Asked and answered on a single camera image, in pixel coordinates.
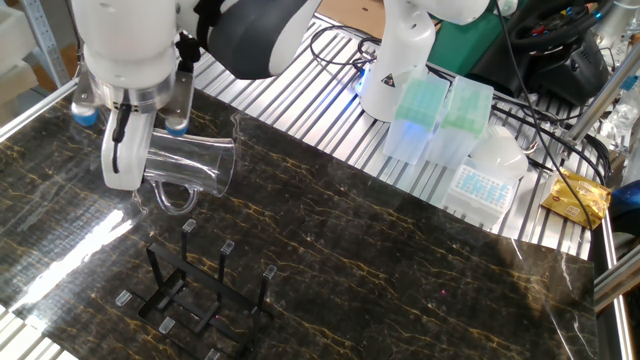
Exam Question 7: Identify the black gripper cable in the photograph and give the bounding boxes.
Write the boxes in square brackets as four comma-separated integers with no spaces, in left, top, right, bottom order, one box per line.
[110,102,132,175]

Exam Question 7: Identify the gold foil snack packet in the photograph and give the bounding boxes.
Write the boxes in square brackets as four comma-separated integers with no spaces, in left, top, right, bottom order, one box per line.
[539,167,612,230]

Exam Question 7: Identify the white translucent plastic container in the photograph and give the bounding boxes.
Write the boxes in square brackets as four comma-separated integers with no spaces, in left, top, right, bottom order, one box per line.
[441,157,521,230]

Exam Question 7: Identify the clear plastic cup with handle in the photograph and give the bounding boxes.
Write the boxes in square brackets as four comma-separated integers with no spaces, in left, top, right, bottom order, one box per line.
[143,128,237,216]

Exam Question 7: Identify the white translucent plastic bowl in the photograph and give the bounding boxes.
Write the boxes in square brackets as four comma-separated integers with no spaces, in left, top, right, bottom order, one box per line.
[469,124,530,182]

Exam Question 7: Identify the black cable bundle on arm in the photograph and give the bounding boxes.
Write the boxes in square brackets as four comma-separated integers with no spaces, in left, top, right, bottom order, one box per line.
[174,0,224,72]

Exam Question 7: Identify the aluminium frame post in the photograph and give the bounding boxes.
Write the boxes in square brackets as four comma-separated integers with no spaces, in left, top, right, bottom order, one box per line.
[564,42,640,146]

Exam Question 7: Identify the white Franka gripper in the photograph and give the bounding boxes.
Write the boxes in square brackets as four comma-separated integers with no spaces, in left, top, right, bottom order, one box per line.
[101,107,156,192]

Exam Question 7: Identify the black steering wheel controller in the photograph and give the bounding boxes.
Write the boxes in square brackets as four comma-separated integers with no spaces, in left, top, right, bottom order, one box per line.
[469,0,611,106]

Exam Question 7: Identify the black wire cup rack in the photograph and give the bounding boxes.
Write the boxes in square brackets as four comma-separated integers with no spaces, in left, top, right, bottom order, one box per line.
[114,218,279,360]

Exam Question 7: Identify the silver wrist camera blue caps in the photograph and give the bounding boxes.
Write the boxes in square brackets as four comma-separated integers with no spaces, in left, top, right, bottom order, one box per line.
[71,69,196,138]

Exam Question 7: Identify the green pipette tip box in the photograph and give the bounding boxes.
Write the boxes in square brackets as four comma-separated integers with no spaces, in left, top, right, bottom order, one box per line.
[424,74,495,171]
[382,72,451,166]

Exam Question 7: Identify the brown cardboard sheet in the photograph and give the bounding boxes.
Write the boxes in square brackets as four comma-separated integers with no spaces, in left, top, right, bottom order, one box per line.
[317,0,441,39]

